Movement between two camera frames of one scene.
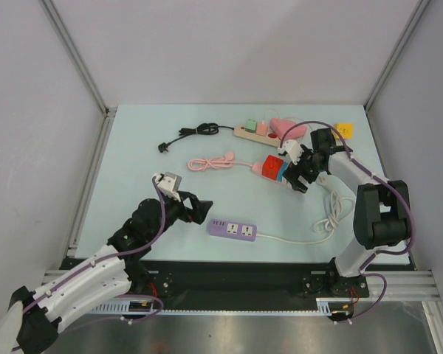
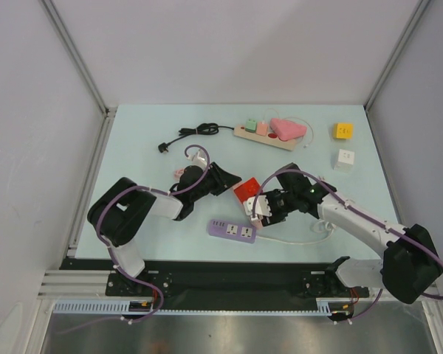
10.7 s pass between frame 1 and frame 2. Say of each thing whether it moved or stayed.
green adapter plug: stayed
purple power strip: stayed
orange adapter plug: stayed
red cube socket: moved
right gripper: moved
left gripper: moved
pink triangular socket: stayed
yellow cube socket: stayed
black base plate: stayed
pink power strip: moved
